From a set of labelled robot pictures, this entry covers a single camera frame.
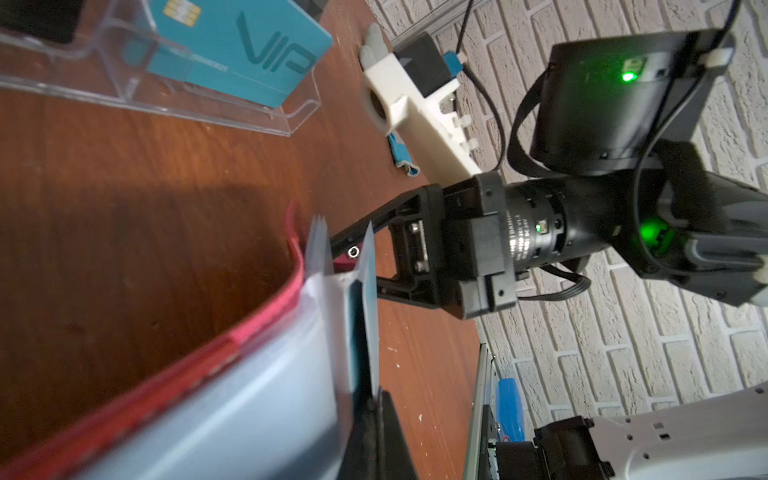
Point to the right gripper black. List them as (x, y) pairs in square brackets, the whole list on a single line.
[(493, 235)]

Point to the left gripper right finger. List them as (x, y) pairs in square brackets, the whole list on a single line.
[(394, 461)]

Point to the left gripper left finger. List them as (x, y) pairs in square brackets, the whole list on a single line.
[(360, 460)]

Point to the red leather card holder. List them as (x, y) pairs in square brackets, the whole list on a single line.
[(259, 401)]

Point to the clear acrylic card display stand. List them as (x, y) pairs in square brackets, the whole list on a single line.
[(91, 69)]

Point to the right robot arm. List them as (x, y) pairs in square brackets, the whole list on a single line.
[(611, 165)]

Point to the teal VIP card in stand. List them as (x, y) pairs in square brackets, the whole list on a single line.
[(259, 51)]

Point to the black VIP card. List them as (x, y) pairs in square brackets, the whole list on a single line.
[(50, 20)]

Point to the blue plastic case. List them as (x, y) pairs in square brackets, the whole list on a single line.
[(510, 414)]

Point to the grey work glove blue cuff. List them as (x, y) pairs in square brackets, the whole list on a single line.
[(384, 94)]

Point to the aluminium rail frame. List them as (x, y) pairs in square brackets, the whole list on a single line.
[(480, 414)]

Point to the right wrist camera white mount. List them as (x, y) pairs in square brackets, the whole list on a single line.
[(436, 140)]

